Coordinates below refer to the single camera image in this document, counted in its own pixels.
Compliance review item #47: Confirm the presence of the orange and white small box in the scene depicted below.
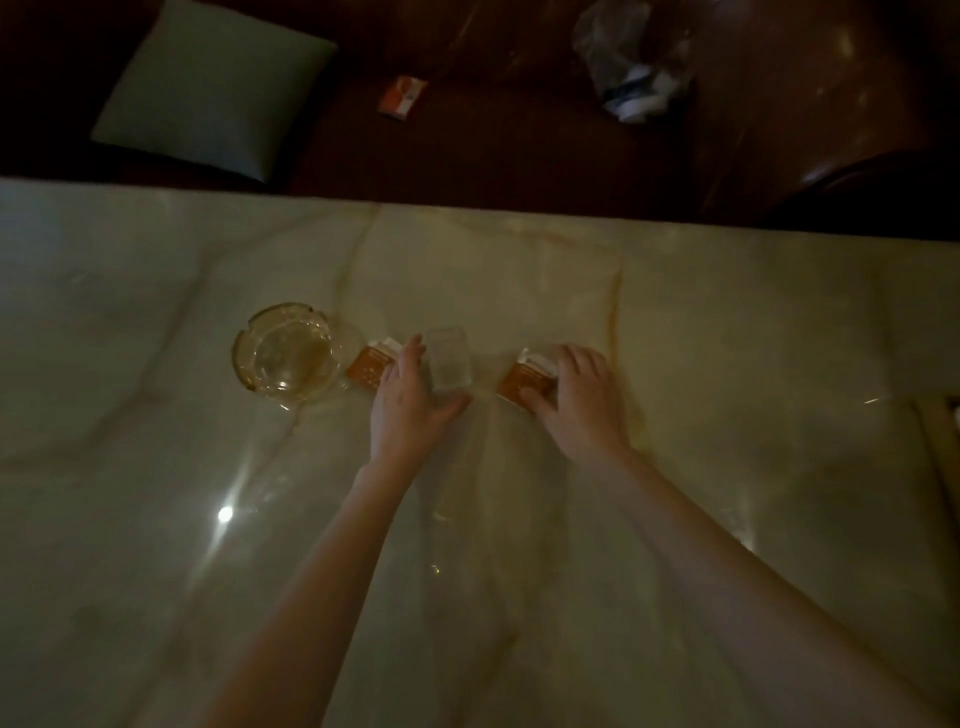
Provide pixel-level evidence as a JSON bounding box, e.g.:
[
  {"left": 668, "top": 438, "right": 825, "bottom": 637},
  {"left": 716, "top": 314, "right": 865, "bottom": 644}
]
[
  {"left": 497, "top": 347, "right": 561, "bottom": 411},
  {"left": 376, "top": 74, "right": 431, "bottom": 122},
  {"left": 345, "top": 336, "right": 404, "bottom": 398}
]

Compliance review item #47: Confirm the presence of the person's right hand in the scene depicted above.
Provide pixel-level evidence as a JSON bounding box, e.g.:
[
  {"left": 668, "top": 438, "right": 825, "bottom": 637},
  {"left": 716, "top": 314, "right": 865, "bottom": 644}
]
[{"left": 520, "top": 343, "right": 633, "bottom": 471}]

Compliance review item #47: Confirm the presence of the crumpled clear plastic bag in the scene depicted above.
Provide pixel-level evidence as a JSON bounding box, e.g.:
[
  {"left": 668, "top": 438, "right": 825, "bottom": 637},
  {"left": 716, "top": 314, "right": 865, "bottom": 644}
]
[{"left": 572, "top": 0, "right": 696, "bottom": 126}]

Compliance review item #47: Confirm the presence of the pale green cushion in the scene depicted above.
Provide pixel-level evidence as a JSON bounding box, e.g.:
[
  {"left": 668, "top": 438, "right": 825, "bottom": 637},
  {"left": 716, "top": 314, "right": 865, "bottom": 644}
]
[{"left": 89, "top": 0, "right": 339, "bottom": 186}]

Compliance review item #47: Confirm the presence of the amber glass ashtray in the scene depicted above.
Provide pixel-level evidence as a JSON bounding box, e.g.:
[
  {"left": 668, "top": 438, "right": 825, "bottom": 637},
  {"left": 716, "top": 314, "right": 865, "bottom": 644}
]
[{"left": 230, "top": 301, "right": 346, "bottom": 413}]

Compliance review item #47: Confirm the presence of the clear plastic box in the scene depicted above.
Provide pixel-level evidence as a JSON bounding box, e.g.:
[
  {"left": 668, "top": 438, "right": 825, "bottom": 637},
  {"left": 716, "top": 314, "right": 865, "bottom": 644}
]
[{"left": 424, "top": 325, "right": 473, "bottom": 397}]

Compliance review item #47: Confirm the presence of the person's right forearm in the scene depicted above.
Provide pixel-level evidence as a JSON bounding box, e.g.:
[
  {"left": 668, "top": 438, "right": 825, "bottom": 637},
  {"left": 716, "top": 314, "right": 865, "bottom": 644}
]
[{"left": 576, "top": 444, "right": 948, "bottom": 728}]

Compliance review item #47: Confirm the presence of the person's left hand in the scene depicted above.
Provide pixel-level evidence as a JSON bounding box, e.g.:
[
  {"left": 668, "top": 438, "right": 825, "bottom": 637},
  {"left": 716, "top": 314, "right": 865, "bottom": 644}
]
[{"left": 366, "top": 333, "right": 474, "bottom": 474}]

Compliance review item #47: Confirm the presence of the dark brown leather sofa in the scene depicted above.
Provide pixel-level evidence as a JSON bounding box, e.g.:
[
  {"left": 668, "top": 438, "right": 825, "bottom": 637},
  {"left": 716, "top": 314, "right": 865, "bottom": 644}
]
[{"left": 0, "top": 0, "right": 960, "bottom": 243}]

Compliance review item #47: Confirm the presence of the person's left forearm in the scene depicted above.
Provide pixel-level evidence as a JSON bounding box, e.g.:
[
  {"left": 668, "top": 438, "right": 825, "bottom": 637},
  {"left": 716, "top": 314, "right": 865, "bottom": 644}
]
[{"left": 196, "top": 459, "right": 418, "bottom": 728}]

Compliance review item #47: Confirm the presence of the light wooden furniture edge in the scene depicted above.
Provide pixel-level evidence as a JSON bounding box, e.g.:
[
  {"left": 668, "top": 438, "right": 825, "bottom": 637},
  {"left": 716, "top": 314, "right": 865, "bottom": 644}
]
[{"left": 913, "top": 393, "right": 960, "bottom": 530}]

